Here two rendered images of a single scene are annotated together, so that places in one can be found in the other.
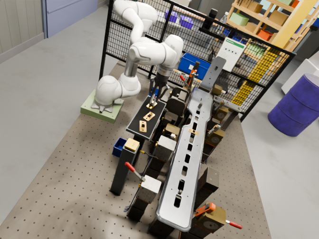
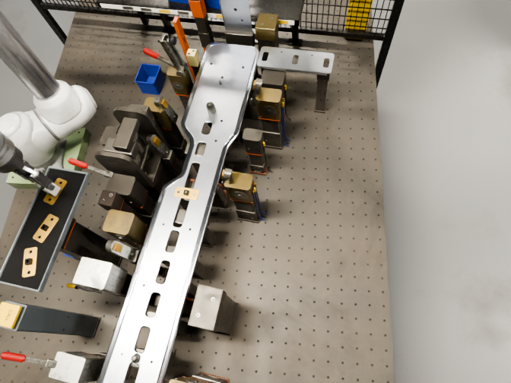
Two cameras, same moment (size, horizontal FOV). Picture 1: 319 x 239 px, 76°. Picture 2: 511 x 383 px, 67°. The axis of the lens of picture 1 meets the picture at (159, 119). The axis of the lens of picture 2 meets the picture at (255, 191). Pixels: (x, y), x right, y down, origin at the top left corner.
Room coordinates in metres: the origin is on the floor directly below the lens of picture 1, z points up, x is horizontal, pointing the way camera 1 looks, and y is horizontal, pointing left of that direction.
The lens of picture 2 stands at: (0.74, -0.70, 2.18)
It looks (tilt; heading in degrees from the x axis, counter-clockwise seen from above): 67 degrees down; 24
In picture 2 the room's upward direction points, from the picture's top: 14 degrees counter-clockwise
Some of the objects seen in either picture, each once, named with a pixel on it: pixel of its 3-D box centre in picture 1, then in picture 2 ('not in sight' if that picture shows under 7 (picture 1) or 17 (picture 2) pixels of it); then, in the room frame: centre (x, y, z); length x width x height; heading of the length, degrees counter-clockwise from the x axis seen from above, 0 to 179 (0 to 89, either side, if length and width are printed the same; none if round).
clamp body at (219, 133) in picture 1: (209, 147); (248, 200); (1.22, -0.46, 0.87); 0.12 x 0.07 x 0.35; 89
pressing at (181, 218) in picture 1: (193, 134); (187, 199); (1.15, -0.28, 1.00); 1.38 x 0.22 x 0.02; 179
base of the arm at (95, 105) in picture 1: (103, 103); (41, 158); (1.31, 0.50, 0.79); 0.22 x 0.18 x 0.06; 17
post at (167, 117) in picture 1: (159, 136); (131, 217); (1.08, -0.05, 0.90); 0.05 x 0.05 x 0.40; 89
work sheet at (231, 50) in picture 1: (228, 55); not in sight; (2.18, -0.39, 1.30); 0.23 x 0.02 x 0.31; 89
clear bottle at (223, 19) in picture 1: (221, 22); not in sight; (2.28, -0.19, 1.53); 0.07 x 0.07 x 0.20
